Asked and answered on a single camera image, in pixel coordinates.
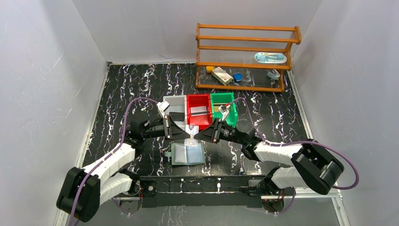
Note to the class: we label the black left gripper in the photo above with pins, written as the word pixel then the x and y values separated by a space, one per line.
pixel 169 126

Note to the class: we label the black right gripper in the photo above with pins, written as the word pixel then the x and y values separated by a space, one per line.
pixel 212 133

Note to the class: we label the black card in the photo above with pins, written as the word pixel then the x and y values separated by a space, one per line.
pixel 177 116

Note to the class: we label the light blue card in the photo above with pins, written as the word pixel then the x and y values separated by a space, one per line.
pixel 192 130

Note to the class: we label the grey-green card holder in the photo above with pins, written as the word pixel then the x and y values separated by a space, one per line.
pixel 181 154

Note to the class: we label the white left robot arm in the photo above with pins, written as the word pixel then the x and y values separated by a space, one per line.
pixel 85 189

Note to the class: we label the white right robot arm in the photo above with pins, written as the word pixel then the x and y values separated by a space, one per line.
pixel 305 164

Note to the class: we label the silver grey card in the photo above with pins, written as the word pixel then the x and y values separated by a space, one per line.
pixel 198 110

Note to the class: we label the white plastic bin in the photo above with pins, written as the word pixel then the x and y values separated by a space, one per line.
pixel 177 104

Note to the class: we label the green plastic bin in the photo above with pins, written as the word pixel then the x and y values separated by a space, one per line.
pixel 218 99

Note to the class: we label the red plastic bin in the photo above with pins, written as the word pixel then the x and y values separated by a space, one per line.
pixel 202 121

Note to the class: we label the white cardboard box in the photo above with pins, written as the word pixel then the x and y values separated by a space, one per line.
pixel 222 76

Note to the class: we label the small blue block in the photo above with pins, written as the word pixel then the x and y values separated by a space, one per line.
pixel 237 77

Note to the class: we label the small yellow block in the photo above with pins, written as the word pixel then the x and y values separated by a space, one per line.
pixel 209 69

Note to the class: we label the orange wooden shelf rack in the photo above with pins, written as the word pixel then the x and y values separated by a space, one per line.
pixel 232 47

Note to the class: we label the white tape dispenser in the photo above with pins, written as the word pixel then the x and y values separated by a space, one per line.
pixel 274 74

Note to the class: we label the teal packaged tool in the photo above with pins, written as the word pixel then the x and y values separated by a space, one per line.
pixel 270 58

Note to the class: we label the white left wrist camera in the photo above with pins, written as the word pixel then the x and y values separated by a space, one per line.
pixel 162 107

